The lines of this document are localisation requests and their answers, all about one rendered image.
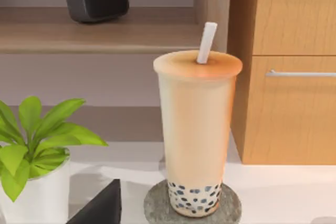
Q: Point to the wooden cupboard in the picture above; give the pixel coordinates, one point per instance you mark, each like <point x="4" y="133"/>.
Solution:
<point x="262" y="77"/>

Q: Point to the black speaker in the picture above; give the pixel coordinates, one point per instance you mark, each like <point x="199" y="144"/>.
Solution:
<point x="98" y="2"/>

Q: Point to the wooden drawer front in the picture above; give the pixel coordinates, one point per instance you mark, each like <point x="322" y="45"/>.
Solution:
<point x="291" y="124"/>

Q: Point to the grey stone coaster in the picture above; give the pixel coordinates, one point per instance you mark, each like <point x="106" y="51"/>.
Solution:
<point x="157" y="203"/>

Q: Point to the green plant in white pot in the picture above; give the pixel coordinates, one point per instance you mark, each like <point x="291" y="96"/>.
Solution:
<point x="34" y="155"/>

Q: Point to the wooden open shelf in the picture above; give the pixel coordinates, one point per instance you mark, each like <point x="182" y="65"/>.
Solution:
<point x="105" y="35"/>

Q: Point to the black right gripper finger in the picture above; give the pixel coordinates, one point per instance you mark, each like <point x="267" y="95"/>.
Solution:
<point x="105" y="205"/>

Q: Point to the bubble tea cup with straw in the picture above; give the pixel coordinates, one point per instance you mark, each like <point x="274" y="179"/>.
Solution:
<point x="195" y="129"/>

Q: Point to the wooden cupboard door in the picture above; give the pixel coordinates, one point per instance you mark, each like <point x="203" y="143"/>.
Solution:
<point x="294" y="11"/>

